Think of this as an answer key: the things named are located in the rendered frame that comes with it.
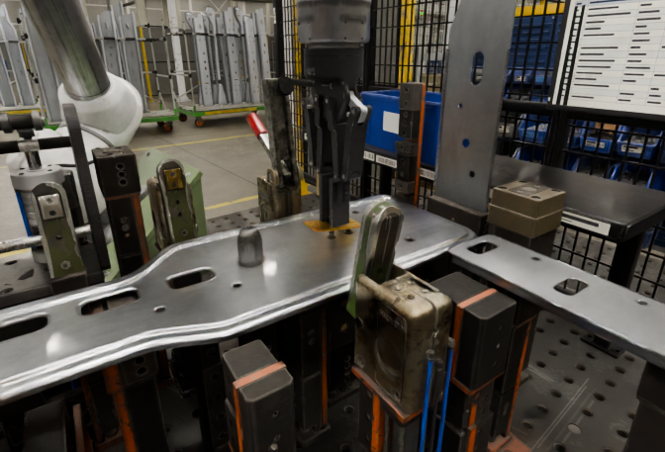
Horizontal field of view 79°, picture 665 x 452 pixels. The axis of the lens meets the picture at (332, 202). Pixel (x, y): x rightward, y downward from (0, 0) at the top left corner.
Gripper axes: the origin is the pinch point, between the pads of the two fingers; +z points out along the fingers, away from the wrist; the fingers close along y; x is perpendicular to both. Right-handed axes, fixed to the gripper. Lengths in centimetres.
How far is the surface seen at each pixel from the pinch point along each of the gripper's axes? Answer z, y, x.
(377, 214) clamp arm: -5.5, 18.0, -7.4
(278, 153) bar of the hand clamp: -4.3, -13.4, -1.7
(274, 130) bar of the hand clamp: -8.1, -13.9, -1.9
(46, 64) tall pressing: -5, -699, -27
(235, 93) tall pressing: 56, -751, 275
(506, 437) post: 34.6, 22.3, 15.8
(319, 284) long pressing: 5.6, 10.0, -9.0
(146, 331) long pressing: 5.5, 7.9, -27.3
